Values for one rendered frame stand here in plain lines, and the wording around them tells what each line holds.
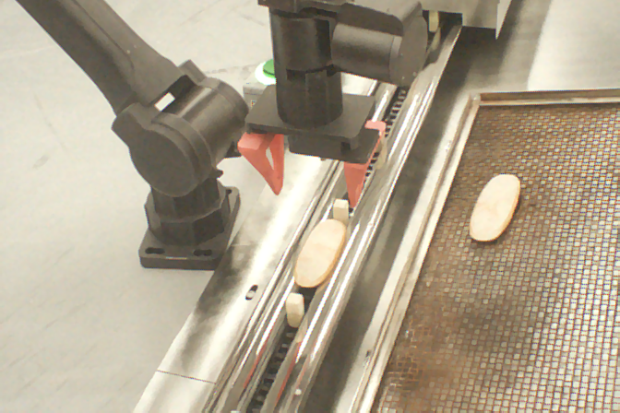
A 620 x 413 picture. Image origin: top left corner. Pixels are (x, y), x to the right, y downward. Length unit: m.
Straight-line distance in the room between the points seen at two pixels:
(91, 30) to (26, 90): 0.43
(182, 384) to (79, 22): 0.35
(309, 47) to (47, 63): 0.68
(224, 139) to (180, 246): 0.13
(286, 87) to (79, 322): 0.32
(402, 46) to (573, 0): 0.73
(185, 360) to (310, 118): 0.23
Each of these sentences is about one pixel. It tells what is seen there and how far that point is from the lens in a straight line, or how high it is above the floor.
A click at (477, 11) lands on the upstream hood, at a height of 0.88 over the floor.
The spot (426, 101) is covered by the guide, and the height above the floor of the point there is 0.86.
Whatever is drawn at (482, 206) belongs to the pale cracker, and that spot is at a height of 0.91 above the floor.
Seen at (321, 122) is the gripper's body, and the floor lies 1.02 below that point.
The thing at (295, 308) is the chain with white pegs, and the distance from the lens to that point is 0.90.
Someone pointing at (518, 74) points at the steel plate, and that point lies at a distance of 1.29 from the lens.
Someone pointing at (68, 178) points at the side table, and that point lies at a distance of 1.18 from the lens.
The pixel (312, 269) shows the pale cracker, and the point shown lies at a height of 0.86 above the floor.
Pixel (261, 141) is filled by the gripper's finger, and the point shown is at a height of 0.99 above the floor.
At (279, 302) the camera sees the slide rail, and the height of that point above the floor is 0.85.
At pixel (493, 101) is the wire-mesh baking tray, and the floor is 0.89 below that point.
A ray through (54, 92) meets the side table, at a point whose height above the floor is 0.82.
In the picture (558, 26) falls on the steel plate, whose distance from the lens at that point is 1.40.
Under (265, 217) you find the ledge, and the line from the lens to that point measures 1.00.
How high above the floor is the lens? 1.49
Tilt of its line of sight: 37 degrees down
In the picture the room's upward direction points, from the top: 5 degrees counter-clockwise
